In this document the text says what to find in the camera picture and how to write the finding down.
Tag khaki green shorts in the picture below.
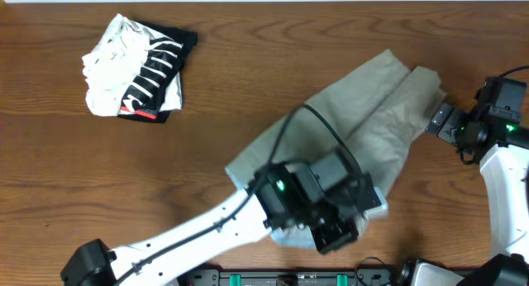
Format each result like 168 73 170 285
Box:
225 50 446 250

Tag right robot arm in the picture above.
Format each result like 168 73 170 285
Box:
396 103 528 286

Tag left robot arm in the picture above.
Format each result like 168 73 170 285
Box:
60 161 388 285

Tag black white striped garment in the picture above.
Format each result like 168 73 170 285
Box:
117 22 198 123

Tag white folded garment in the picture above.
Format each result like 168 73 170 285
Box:
81 13 183 117

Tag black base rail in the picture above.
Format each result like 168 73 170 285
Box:
176 268 396 286

